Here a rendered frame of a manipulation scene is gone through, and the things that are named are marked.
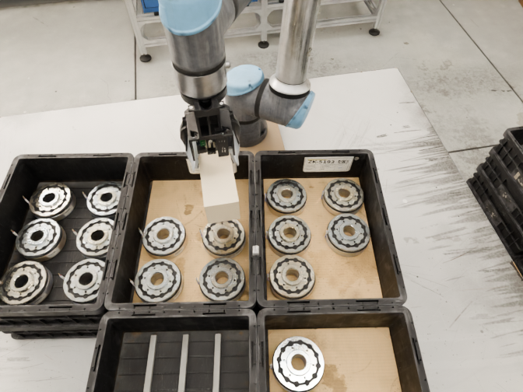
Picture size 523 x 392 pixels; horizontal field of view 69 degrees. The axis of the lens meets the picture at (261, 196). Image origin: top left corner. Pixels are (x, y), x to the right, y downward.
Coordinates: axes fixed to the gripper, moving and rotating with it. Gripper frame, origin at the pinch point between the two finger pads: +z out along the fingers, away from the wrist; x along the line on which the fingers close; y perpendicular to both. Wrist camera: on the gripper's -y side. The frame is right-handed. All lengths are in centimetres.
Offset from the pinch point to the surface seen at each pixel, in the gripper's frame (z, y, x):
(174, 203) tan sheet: 25.7, -8.1, -12.1
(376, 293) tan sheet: 25.7, 24.5, 31.2
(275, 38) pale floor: 109, -193, 56
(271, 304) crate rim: 15.7, 25.6, 6.5
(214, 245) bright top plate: 22.5, 7.4, -3.2
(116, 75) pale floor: 109, -172, -56
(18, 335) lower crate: 37, 15, -53
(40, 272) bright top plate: 22.9, 6.8, -42.6
